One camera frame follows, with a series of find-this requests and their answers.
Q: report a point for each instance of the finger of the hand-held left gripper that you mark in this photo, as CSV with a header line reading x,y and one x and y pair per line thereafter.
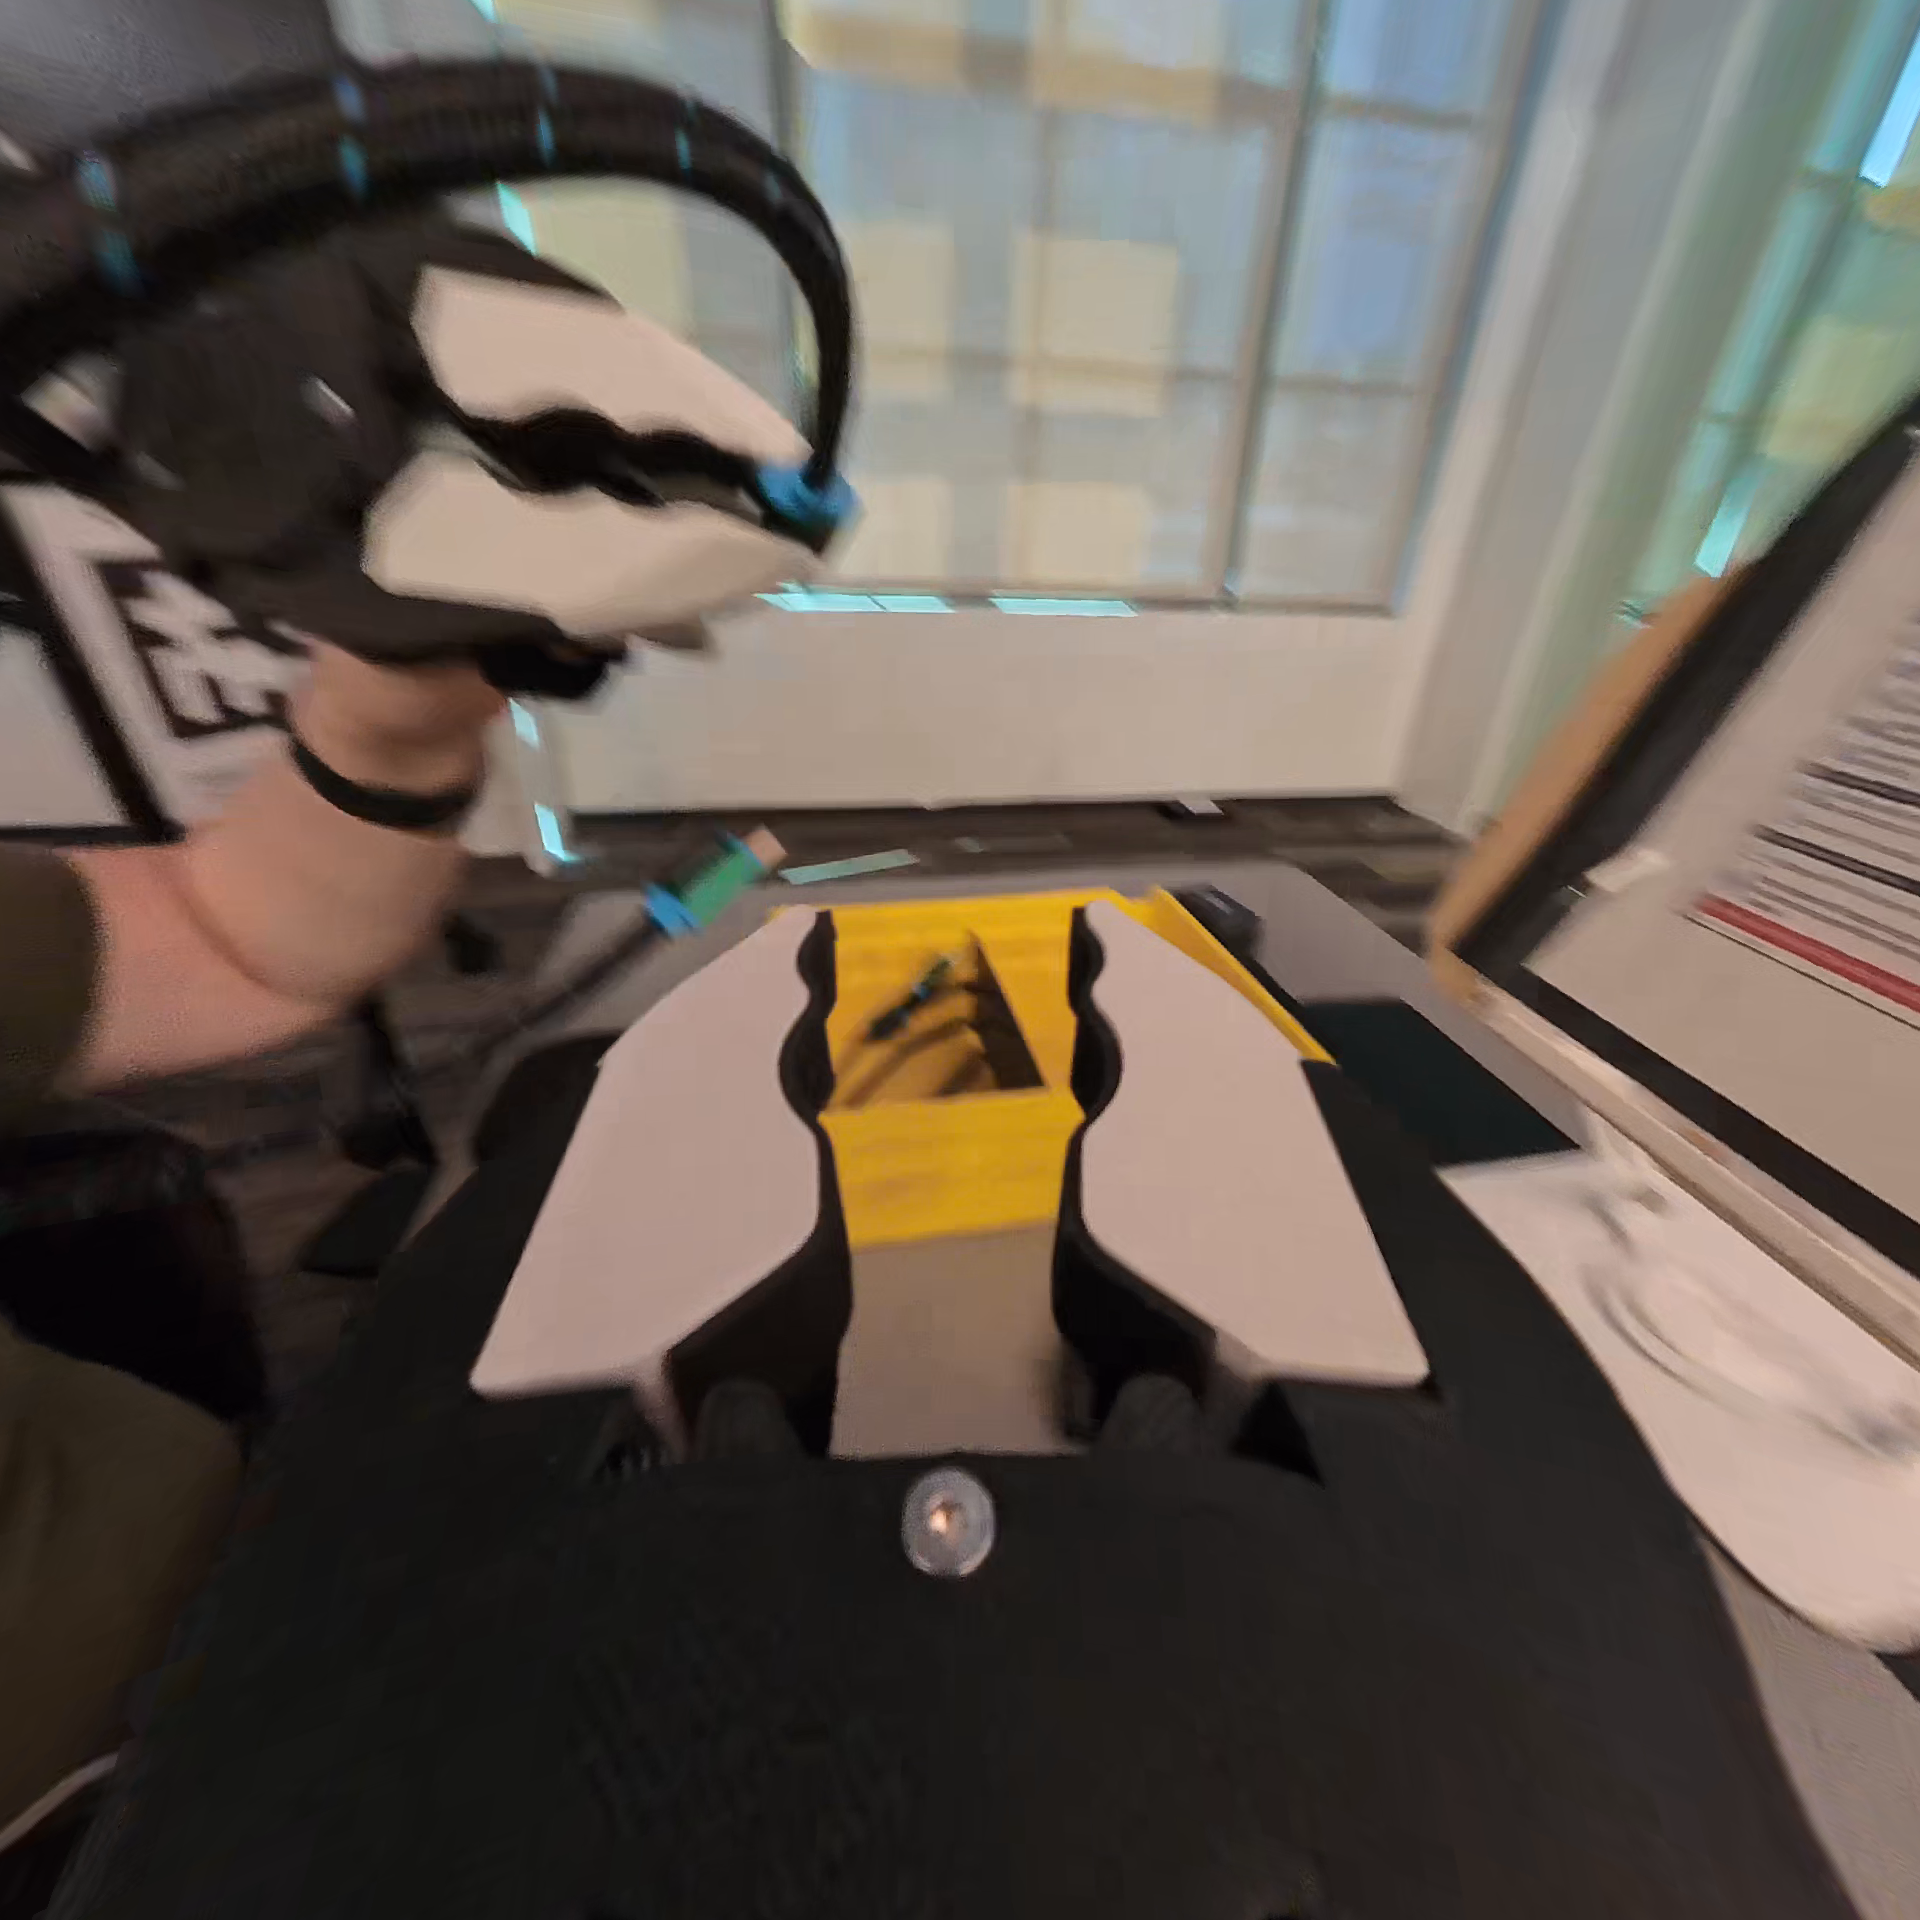
x,y
602,368
571,562

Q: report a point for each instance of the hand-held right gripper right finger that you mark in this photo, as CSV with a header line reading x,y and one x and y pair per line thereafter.
x,y
1243,1199

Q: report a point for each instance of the yellow plastic bin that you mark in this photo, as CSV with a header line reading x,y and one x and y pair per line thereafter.
x,y
947,1178

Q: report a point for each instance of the small black device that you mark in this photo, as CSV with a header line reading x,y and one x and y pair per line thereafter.
x,y
1220,913

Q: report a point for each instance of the dark green mat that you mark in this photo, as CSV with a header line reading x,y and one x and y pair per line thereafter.
x,y
1423,1078

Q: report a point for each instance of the person's olive trouser leg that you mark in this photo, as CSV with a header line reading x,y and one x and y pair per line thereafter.
x,y
108,1577

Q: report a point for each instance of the person's left hand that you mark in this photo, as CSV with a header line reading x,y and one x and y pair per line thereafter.
x,y
299,915

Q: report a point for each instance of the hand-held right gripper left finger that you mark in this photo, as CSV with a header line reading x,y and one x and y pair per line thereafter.
x,y
660,1199

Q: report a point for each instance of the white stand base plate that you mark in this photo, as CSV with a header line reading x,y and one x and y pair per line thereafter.
x,y
1727,1396

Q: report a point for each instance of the framed screen on wooden board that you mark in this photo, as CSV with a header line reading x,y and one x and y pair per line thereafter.
x,y
1678,929

